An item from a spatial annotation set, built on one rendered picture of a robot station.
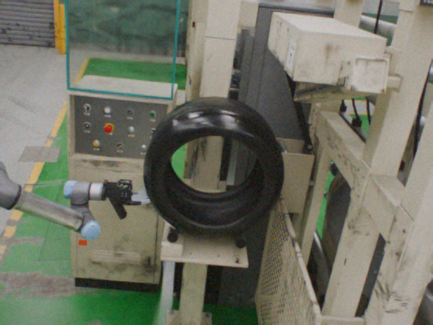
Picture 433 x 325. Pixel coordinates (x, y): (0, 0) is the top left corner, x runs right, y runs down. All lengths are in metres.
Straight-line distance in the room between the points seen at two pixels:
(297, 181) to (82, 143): 1.20
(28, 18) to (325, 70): 9.78
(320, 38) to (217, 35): 0.68
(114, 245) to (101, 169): 0.50
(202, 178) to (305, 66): 0.95
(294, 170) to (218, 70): 0.57
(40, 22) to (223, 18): 9.05
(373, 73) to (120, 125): 1.52
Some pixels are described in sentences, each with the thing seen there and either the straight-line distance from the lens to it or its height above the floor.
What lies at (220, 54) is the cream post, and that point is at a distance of 1.90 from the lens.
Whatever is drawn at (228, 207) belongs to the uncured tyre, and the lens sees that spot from 2.00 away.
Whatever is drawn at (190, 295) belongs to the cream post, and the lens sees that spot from 2.46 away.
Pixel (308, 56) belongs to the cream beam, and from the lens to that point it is 1.31.
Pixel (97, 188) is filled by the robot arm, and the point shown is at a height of 1.05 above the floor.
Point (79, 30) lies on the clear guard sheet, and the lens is 2.34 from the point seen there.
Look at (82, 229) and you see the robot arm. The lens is 1.78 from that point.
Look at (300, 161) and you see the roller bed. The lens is 2.01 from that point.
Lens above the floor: 1.90
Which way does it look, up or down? 23 degrees down
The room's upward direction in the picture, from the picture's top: 6 degrees clockwise
